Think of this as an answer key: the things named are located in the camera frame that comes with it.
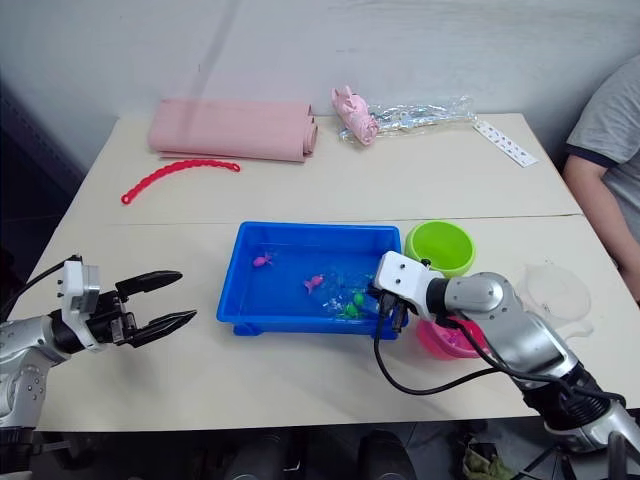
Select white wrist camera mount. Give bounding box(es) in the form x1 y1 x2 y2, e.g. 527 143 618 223
56 256 105 352
374 250 437 317

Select white sticker strip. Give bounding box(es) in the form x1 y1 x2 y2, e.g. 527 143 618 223
471 119 541 168

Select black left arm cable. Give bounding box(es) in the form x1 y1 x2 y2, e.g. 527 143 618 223
0 256 84 322

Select green cloth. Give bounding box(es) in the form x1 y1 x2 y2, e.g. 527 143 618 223
460 438 515 480

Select pink folded toy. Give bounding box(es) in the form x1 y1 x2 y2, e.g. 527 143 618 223
330 85 380 148

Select clear plastic packaging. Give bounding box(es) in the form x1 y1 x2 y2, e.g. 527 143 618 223
337 94 479 144

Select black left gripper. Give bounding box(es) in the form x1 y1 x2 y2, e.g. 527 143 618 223
87 270 199 349

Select dark rounded shape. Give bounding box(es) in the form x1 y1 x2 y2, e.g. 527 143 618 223
225 432 292 480
358 429 417 480

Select red plastic chain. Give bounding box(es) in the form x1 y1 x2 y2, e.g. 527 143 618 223
119 158 242 206

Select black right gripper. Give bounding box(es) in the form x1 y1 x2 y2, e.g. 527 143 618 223
367 280 413 333

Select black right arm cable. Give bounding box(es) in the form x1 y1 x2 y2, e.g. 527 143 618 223
372 294 627 402

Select green plastic bucket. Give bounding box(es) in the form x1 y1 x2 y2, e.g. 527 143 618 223
404 220 478 280

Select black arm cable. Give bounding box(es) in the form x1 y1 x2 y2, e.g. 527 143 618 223
0 256 84 322
372 294 627 402

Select pink rolled mat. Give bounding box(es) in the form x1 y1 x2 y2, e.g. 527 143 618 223
146 97 320 164

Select blue plastic tub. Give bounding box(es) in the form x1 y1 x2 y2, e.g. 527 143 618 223
215 221 404 338

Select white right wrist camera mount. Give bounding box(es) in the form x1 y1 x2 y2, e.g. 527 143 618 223
374 250 437 317

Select clear plastic cup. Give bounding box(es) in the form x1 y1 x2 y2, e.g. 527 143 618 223
513 263 597 340

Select person in grey shirt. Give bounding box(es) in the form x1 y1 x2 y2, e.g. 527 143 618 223
561 54 640 307

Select pink plastic bucket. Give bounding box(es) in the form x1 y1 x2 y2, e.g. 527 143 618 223
415 314 494 363

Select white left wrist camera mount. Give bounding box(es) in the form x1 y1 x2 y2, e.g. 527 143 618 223
56 256 105 352

